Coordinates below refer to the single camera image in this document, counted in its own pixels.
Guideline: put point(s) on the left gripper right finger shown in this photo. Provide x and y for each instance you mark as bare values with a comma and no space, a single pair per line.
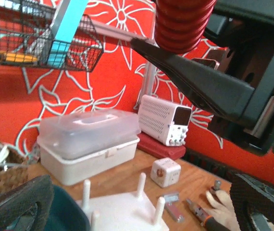
209,89

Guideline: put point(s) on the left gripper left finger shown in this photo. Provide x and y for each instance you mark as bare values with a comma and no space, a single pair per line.
33,197

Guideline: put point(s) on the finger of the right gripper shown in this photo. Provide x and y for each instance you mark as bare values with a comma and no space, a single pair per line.
253,203

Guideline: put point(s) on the large red spring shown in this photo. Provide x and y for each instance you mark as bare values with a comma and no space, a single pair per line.
180,24

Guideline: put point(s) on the wicker basket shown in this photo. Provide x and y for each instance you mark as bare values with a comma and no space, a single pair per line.
13,169

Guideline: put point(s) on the teal plastic tray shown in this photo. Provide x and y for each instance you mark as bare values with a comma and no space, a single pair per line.
64,215

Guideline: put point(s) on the orange black screwdriver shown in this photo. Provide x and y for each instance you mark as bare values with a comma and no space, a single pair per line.
206,220

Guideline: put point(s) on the white power supply unit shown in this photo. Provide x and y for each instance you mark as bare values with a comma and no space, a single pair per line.
163,120

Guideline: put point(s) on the white plastic storage box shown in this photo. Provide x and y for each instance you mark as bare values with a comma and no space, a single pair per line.
77,146

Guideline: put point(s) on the red book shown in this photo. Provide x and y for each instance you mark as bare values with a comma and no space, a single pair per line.
157,149

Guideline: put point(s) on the white cube adapter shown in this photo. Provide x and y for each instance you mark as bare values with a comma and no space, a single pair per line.
165,172

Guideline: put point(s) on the white peg board fixture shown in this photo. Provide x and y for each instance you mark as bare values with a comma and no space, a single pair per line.
128,211

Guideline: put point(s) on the blue white flat box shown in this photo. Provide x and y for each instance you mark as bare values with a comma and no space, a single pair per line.
62,30

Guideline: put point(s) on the black cable duct strip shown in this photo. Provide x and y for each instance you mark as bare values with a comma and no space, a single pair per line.
217,168

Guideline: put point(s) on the black wire basket shelf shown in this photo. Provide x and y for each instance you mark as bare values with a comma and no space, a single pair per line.
25,27

